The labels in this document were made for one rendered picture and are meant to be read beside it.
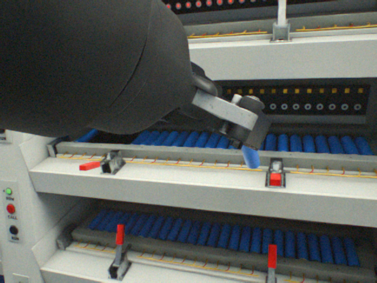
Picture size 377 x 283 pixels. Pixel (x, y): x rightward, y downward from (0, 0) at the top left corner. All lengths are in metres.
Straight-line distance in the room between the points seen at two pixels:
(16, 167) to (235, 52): 0.43
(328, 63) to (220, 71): 0.14
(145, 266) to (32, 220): 0.23
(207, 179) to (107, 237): 0.27
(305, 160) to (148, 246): 0.33
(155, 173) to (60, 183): 0.18
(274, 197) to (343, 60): 0.20
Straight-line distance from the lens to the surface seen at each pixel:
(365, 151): 0.51
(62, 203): 0.68
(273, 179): 0.36
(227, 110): 0.16
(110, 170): 0.49
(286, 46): 0.40
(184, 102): 0.15
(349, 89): 0.57
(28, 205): 0.62
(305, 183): 0.44
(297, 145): 0.50
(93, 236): 0.65
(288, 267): 0.55
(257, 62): 0.40
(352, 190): 0.44
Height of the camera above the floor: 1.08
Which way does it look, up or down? 10 degrees down
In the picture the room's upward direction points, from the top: 1 degrees counter-clockwise
